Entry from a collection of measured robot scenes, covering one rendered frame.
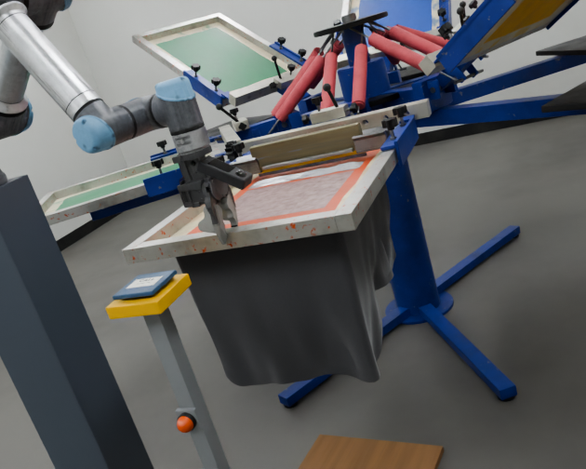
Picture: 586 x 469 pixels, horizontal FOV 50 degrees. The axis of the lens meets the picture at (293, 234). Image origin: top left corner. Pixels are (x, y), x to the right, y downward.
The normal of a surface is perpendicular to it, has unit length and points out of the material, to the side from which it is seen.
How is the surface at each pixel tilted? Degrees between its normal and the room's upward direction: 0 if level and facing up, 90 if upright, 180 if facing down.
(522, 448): 0
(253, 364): 95
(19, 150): 90
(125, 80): 90
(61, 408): 90
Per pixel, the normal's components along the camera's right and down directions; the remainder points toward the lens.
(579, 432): -0.28, -0.91
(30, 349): -0.22, 0.36
